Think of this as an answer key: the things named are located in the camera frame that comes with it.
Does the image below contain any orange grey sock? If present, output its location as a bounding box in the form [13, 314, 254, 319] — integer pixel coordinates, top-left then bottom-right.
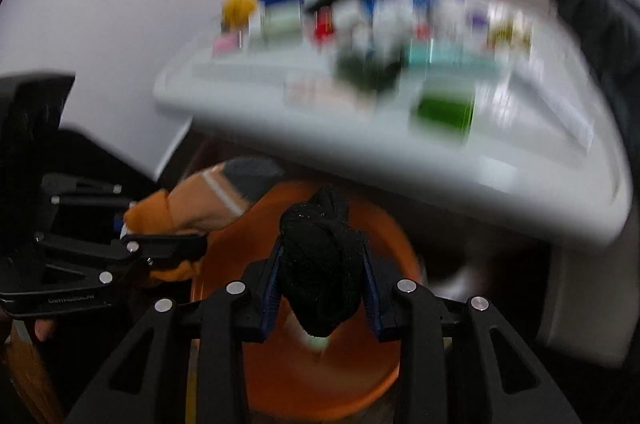
[121, 155, 286, 282]

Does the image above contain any black sock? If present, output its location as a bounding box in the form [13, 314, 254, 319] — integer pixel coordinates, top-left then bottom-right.
[279, 185, 364, 337]

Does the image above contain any orange trash bucket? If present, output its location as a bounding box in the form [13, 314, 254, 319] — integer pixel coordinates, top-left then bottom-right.
[192, 181, 421, 422]

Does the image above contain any pink sticky note pad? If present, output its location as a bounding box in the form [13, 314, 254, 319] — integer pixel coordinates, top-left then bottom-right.
[212, 32, 243, 56]

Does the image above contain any yellow round object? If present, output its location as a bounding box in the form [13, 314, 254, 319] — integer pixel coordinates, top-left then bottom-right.
[221, 0, 258, 29]

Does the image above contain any green packet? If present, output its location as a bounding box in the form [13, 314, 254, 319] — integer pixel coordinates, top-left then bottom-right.
[411, 80, 475, 140]

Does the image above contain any white plastic storage box lid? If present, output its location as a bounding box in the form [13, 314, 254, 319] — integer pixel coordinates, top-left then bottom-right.
[153, 14, 634, 251]

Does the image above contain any dark grey blanket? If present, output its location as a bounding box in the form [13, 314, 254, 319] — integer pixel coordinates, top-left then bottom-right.
[554, 0, 640, 183]

